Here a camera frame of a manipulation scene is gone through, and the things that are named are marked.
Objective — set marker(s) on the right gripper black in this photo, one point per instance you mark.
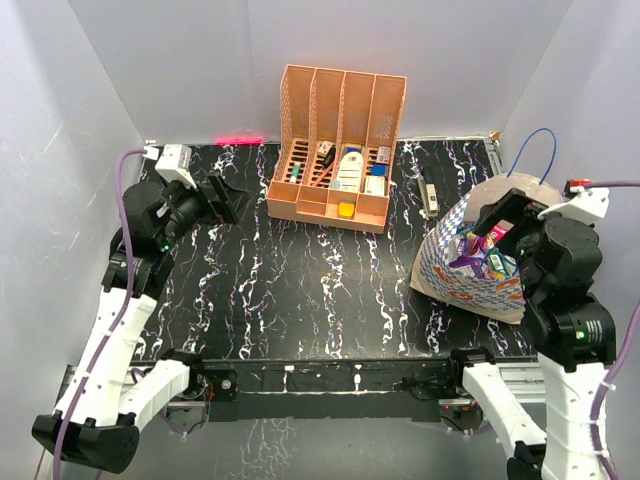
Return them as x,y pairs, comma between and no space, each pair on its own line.
509,209

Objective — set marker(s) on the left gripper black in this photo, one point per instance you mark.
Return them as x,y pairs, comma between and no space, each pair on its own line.
229,206

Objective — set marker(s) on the checkered paper bag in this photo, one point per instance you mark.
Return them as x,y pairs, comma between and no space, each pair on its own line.
497,299

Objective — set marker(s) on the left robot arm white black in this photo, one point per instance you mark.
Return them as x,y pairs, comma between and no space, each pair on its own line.
99,419

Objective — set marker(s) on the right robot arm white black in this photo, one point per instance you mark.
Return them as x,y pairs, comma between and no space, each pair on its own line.
557,254

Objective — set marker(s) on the pink marker strip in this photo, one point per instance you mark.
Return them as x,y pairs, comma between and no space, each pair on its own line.
239,140

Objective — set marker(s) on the green white glue stick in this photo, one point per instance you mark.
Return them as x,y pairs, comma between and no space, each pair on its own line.
295,172

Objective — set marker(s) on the black grey stapler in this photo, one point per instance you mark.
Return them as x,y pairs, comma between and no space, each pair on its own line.
428,193

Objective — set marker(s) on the red pen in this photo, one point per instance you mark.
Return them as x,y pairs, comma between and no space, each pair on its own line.
323,175

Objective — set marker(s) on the white label bottle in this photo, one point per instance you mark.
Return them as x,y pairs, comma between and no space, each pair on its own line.
349,174

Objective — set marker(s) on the peach desk organizer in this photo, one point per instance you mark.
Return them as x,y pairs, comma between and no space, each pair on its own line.
326,113

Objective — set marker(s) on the white small box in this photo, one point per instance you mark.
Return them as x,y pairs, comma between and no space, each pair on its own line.
375,185

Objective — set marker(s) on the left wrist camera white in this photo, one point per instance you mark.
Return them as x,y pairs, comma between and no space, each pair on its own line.
174,165

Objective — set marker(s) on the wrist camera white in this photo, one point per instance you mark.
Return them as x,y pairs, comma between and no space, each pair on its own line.
174,165
588,206

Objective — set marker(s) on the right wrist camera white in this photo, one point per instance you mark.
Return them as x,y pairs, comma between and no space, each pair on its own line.
588,206

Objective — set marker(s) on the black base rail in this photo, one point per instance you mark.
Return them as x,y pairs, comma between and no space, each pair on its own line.
421,390

